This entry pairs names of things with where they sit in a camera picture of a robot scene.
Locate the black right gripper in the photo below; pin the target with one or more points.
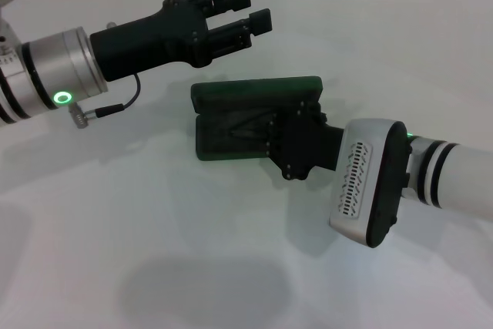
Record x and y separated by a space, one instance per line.
308 144

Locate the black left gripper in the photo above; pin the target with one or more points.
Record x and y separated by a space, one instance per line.
154 40

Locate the green glasses case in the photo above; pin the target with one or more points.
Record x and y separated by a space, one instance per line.
246 92

